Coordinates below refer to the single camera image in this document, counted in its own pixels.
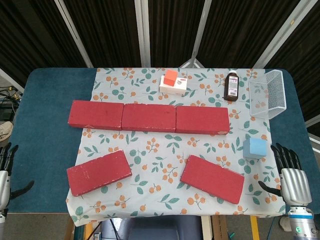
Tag red brick with white scuffs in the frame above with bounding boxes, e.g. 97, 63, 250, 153
66, 149, 133, 197

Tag white metal frame post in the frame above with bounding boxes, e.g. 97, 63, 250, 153
54, 0, 95, 68
251, 0, 312, 70
179, 0, 213, 69
134, 0, 152, 68

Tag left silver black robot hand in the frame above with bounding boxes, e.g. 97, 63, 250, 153
0, 142, 35, 210

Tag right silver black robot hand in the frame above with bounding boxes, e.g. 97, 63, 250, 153
258, 142, 313, 207

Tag brown medicine bottle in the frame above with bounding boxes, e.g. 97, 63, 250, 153
223, 69, 241, 102

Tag orange foam cube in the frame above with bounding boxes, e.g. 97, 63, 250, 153
163, 69, 178, 87

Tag floral fruit print tablecloth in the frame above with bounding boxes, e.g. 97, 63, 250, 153
66, 66, 287, 227

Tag teal felt table cover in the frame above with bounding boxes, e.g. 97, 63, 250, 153
6, 67, 317, 215

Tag red foam brick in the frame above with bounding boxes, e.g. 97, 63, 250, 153
121, 103, 177, 133
180, 154, 245, 206
67, 99, 125, 131

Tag white cardboard box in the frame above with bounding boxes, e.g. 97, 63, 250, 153
159, 75, 189, 97

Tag red brick with chipped corner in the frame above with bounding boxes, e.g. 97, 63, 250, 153
175, 105, 231, 137

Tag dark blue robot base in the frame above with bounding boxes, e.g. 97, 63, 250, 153
101, 216, 202, 240

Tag light blue foam cube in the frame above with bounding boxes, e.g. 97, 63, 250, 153
242, 137, 268, 160

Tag beige shoe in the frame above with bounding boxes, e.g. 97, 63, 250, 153
0, 121, 13, 142

